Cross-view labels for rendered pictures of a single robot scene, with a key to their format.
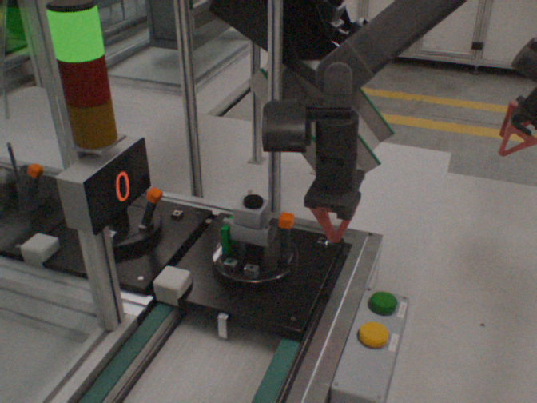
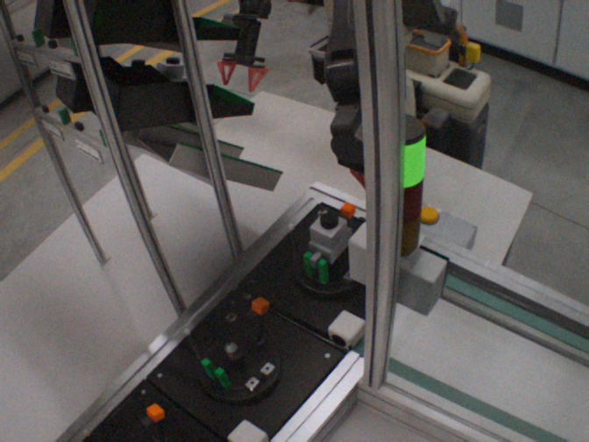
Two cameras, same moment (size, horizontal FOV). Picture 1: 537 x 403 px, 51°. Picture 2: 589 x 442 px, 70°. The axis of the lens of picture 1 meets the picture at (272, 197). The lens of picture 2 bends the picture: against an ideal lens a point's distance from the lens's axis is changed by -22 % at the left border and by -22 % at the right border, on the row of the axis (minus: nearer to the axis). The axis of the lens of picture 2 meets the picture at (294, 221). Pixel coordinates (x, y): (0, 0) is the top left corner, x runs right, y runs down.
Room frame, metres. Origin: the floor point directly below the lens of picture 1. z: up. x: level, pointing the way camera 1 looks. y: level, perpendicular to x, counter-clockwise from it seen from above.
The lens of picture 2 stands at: (0.54, 0.61, 1.70)
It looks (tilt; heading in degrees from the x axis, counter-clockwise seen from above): 45 degrees down; 293
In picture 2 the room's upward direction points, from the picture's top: 8 degrees counter-clockwise
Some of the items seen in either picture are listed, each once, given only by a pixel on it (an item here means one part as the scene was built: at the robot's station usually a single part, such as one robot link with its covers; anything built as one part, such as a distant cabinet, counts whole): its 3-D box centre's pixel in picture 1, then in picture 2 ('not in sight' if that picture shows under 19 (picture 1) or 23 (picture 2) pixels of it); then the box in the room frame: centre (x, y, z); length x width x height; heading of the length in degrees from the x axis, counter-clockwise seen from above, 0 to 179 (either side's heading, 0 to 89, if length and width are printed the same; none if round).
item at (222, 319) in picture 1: (223, 325); not in sight; (0.61, 0.07, 0.95); 0.01 x 0.01 x 0.04; 69
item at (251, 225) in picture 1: (247, 216); (326, 237); (0.73, 0.04, 1.06); 0.08 x 0.04 x 0.07; 70
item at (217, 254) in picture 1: (255, 258); (332, 264); (0.73, 0.03, 0.98); 0.14 x 0.14 x 0.02
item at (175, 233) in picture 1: (118, 211); (234, 356); (0.82, 0.27, 1.01); 0.24 x 0.24 x 0.13; 69
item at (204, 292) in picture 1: (255, 267); (333, 271); (0.73, 0.03, 0.96); 0.24 x 0.24 x 0.02; 69
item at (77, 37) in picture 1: (76, 31); not in sight; (0.59, 0.21, 1.38); 0.05 x 0.05 x 0.05
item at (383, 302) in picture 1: (383, 304); not in sight; (0.64, -0.17, 0.96); 0.04 x 0.04 x 0.02
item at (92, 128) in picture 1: (92, 120); not in sight; (0.59, 0.21, 1.28); 0.05 x 0.05 x 0.05
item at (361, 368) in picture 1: (371, 351); not in sight; (0.57, -0.14, 0.93); 0.21 x 0.07 x 0.06; 159
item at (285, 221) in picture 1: (280, 234); (345, 224); (0.71, -0.01, 1.04); 0.04 x 0.02 x 0.08; 69
